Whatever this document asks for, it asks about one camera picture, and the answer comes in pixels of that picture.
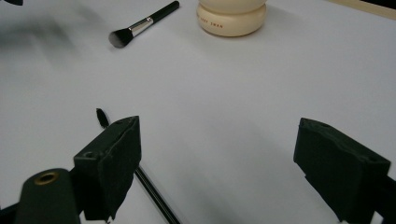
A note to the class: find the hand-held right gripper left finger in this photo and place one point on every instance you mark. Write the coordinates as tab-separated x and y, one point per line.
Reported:
107	165

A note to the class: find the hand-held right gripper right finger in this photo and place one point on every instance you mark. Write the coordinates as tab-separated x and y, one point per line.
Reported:
339	168

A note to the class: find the black pen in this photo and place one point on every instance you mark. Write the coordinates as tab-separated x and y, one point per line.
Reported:
155	194

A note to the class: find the black silver makeup brush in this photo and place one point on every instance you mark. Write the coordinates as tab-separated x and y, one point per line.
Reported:
143	25

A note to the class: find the cream ribbed brush holder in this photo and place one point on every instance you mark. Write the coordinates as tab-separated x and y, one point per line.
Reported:
232	20

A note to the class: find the light wooden table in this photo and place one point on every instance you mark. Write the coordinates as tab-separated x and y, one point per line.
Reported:
370	8

